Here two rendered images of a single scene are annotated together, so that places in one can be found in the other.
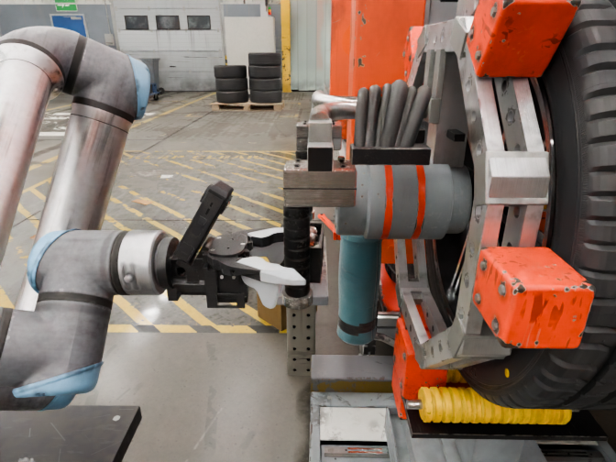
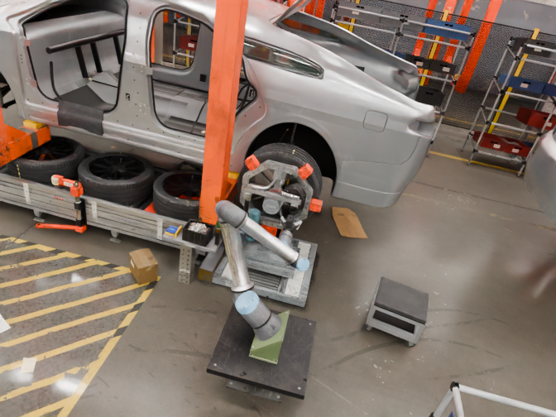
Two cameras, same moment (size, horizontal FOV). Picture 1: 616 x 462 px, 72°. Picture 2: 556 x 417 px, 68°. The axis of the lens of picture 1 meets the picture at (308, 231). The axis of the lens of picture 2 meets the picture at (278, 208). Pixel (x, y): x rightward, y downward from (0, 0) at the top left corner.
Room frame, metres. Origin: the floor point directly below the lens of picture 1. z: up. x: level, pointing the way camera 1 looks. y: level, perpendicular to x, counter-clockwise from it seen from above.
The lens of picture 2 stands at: (0.44, 2.54, 2.45)
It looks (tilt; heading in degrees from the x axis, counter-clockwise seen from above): 32 degrees down; 275
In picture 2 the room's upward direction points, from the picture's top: 11 degrees clockwise
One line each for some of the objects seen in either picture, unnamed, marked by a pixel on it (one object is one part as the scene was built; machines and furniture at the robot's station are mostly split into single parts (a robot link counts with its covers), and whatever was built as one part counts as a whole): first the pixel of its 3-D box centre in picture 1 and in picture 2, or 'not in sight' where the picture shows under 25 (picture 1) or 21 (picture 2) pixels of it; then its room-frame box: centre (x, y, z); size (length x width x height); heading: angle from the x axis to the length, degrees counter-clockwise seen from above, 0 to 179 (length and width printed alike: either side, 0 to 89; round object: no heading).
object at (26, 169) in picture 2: not in sight; (46, 160); (2.96, -0.67, 0.39); 0.66 x 0.66 x 0.24
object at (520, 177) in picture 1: (439, 198); (275, 195); (0.69, -0.22, 0.85); 0.54 x 0.07 x 0.54; 179
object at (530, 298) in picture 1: (525, 294); (315, 205); (0.38, -0.22, 0.85); 0.09 x 0.08 x 0.07; 179
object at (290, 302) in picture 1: (297, 252); not in sight; (0.53, 0.02, 0.83); 0.04 x 0.04 x 0.16
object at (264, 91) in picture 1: (248, 81); not in sight; (9.29, 1.22, 0.55); 1.40 x 0.80 x 1.09; 87
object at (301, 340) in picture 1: (302, 318); (187, 260); (1.28, 0.02, 0.21); 0.10 x 0.10 x 0.42; 89
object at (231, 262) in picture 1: (240, 264); not in sight; (0.49, 0.09, 0.83); 0.09 x 0.05 x 0.02; 53
